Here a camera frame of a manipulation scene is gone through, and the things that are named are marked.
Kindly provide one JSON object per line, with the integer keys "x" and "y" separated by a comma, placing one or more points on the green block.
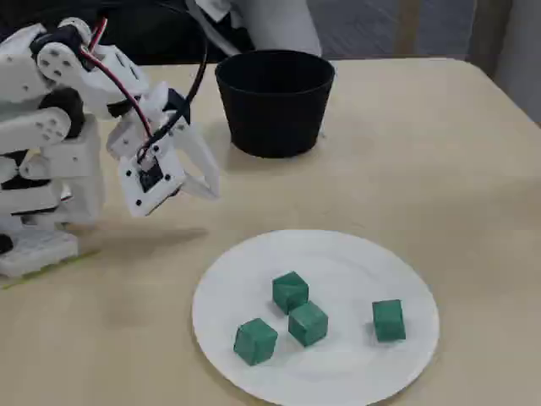
{"x": 255, "y": 341}
{"x": 307, "y": 325}
{"x": 388, "y": 321}
{"x": 290, "y": 294}

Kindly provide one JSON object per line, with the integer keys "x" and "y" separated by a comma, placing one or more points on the yellow-green tape strip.
{"x": 84, "y": 255}

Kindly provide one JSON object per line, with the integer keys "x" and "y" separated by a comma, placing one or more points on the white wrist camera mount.
{"x": 152, "y": 199}

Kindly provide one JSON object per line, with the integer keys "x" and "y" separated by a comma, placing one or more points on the black upholstered chair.
{"x": 139, "y": 38}

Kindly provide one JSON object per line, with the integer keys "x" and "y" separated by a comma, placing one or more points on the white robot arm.
{"x": 72, "y": 156}

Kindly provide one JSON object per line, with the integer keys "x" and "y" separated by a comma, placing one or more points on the wooden post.
{"x": 410, "y": 29}

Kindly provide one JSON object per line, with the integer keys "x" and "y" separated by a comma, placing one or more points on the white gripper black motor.
{"x": 195, "y": 157}

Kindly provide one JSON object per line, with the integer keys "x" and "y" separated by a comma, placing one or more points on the white perforated base plate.
{"x": 38, "y": 249}

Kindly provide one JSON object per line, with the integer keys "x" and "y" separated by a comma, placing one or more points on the black pot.
{"x": 274, "y": 118}

